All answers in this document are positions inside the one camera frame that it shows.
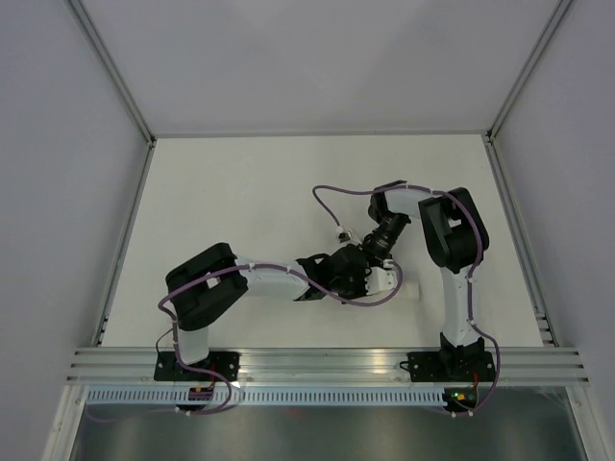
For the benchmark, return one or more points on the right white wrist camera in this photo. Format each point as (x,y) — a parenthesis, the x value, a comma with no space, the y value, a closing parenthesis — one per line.
(344,235)

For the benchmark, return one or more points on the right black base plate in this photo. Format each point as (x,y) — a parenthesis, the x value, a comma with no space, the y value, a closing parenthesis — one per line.
(437,367)

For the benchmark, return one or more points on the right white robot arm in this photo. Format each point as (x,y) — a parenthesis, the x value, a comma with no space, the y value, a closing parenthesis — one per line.
(456,241)

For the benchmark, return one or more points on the white slotted cable duct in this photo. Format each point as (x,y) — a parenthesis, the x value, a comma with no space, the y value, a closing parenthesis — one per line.
(262,396)

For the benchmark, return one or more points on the white cloth napkin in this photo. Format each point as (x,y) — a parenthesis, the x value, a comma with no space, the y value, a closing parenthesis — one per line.
(410,291)

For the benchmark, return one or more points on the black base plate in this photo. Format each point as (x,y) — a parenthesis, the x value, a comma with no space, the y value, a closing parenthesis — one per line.
(437,367)
(168,369)

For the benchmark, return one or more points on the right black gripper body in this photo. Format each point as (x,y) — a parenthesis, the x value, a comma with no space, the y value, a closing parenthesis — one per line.
(386,234)

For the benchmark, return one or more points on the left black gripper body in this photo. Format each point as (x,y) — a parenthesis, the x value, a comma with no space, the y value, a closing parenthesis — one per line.
(356,286)

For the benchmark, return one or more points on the front aluminium rail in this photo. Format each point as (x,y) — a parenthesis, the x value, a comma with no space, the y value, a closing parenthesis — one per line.
(559,367)

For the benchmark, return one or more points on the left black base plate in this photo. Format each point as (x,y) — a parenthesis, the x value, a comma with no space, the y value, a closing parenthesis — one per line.
(168,369)

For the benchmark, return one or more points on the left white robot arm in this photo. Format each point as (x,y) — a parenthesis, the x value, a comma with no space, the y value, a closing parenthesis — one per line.
(207,285)

